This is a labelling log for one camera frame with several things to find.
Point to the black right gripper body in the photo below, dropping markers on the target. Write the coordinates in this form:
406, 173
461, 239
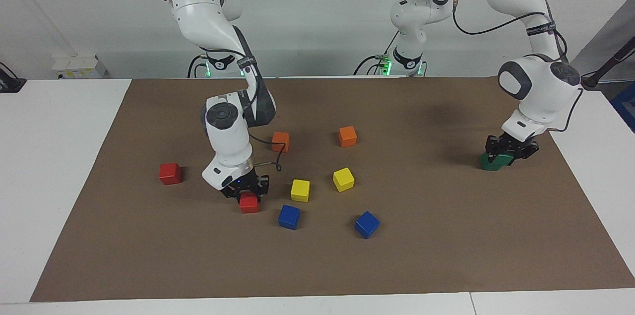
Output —
244, 182

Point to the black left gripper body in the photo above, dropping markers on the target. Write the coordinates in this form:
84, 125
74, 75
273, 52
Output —
511, 145

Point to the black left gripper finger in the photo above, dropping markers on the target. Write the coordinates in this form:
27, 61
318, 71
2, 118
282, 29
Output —
530, 150
491, 149

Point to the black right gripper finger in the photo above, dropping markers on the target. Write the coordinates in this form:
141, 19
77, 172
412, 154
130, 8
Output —
232, 193
263, 186

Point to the green wooden block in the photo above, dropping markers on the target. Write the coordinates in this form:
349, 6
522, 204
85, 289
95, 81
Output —
506, 158
488, 163

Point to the red wooden block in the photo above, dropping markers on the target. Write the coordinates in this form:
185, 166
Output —
170, 174
249, 205

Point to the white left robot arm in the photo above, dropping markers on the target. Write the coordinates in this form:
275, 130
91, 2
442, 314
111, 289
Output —
540, 92

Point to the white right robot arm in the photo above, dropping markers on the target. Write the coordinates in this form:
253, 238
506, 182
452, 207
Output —
228, 141

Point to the yellow wooden block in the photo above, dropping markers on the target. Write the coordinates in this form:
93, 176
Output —
343, 179
300, 191

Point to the blue wooden block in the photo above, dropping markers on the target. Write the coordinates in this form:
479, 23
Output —
288, 218
366, 224

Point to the orange wooden block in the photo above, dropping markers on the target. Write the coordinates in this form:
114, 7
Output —
283, 144
347, 137

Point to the black stand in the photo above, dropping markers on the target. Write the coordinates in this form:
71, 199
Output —
590, 81

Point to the blue crate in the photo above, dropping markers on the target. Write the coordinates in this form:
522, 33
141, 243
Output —
626, 106

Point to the brown table mat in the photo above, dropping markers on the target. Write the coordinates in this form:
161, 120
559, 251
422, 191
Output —
446, 255

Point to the white power strip box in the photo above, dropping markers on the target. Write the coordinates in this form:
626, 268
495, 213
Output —
77, 67

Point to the black device base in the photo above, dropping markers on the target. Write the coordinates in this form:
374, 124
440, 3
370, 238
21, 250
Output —
10, 84

